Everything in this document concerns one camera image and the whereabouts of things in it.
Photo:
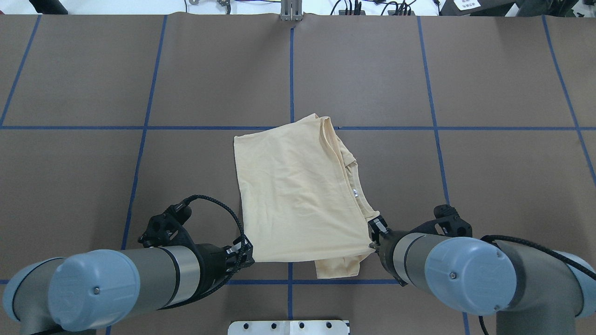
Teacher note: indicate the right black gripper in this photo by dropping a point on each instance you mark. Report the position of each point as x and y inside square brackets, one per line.
[384, 248]

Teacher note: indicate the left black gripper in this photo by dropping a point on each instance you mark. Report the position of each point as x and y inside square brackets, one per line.
[213, 264]

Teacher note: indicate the beige long-sleeve graphic shirt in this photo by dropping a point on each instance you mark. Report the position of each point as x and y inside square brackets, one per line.
[301, 197]

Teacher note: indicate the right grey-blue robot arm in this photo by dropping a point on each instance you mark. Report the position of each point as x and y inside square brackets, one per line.
[529, 288]

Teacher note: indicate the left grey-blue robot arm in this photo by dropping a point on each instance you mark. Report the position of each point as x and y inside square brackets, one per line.
[93, 290]

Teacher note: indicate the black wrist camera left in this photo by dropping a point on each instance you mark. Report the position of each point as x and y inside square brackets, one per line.
[163, 227]

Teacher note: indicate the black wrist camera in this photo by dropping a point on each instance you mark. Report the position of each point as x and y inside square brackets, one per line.
[447, 223]
[163, 227]

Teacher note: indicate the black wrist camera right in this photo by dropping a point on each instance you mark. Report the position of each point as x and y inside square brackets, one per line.
[447, 223]

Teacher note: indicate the white metal base plate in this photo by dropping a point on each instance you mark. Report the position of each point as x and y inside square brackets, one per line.
[290, 327]

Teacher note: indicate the grey aluminium frame post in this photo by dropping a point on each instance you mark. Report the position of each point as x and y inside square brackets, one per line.
[291, 10]

